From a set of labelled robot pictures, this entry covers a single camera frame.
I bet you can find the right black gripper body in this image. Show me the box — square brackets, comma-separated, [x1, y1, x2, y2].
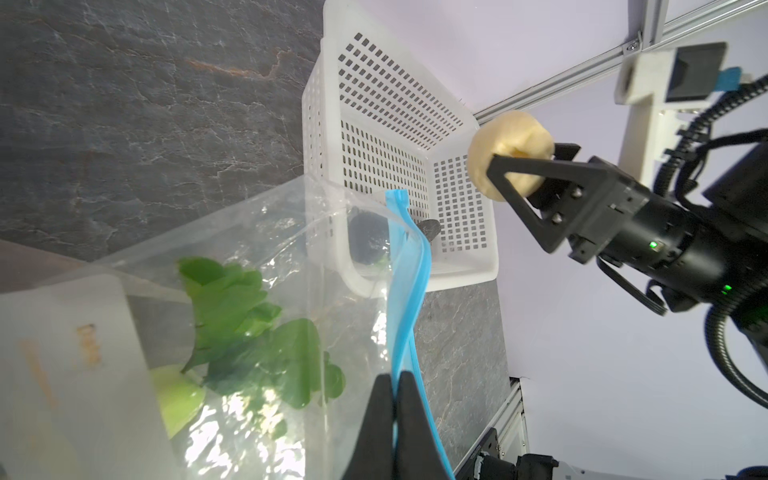
[568, 155, 767, 312]

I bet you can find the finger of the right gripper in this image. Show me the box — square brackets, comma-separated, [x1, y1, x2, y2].
[487, 155, 609, 253]
[527, 143, 581, 207]

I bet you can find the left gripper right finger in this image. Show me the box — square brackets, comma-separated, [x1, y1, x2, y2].
[394, 371, 450, 480]

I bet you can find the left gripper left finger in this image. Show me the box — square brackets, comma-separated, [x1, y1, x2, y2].
[342, 374, 395, 480]

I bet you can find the clear zip top bag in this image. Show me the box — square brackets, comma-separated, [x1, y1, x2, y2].
[1, 176, 453, 479]

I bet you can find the green leafy vegetable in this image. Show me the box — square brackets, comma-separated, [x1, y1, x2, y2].
[150, 256, 346, 437]

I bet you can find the black avocado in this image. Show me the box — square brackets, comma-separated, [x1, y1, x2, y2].
[347, 208, 390, 266]

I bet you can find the white plastic basket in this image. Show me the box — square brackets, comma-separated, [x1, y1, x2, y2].
[302, 1, 499, 291]

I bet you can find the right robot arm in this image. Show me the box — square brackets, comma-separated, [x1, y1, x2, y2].
[480, 77, 767, 479]

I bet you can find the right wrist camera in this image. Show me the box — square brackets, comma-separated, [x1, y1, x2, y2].
[614, 42, 728, 187]

